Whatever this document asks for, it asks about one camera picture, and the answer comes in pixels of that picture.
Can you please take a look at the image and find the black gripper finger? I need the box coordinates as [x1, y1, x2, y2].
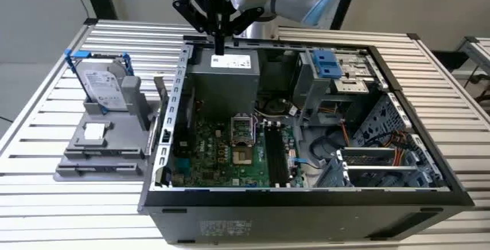
[171, 0, 221, 56]
[219, 7, 265, 56]

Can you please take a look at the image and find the dark RAM stick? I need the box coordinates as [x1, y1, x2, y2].
[75, 166, 123, 173]
[82, 149, 124, 158]

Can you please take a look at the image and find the black RAM slot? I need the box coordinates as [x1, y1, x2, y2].
[274, 121, 291, 188]
[263, 121, 279, 188]

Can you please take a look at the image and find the grey power supply unit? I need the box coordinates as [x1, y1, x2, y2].
[186, 48, 262, 119]

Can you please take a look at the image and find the blue drive latch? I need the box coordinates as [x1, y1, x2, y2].
[311, 49, 343, 80]

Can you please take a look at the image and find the green graphics card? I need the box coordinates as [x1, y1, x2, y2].
[147, 75, 171, 159]

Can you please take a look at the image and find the hard disk in blue carrier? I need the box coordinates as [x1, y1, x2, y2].
[63, 48, 134, 116]

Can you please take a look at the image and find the metal socket cover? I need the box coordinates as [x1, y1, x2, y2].
[229, 113, 257, 146]

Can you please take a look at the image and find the CPU socket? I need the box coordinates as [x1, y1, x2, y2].
[231, 144, 257, 166]

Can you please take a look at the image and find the grey parts rack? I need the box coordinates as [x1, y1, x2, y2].
[54, 75, 166, 182]

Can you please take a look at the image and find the silver CPU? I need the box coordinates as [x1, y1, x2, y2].
[83, 123, 107, 141]

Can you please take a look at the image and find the green motherboard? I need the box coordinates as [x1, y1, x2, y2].
[171, 112, 307, 188]

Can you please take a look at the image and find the blue expansion slot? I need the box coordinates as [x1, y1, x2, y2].
[175, 159, 193, 175]

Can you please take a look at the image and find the grey metal disk bay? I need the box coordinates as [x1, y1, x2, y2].
[317, 146, 445, 189]

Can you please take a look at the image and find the neighbouring metal slat table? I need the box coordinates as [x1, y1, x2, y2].
[457, 35, 490, 75]

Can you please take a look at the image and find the black PC case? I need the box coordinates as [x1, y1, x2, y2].
[136, 34, 476, 245]

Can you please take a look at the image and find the orange wire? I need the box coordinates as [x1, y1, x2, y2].
[338, 118, 353, 147]

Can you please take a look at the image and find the black table bracket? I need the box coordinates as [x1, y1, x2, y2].
[432, 49, 472, 70]

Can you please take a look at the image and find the red yellow wire bundle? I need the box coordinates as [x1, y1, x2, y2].
[390, 131, 410, 167]

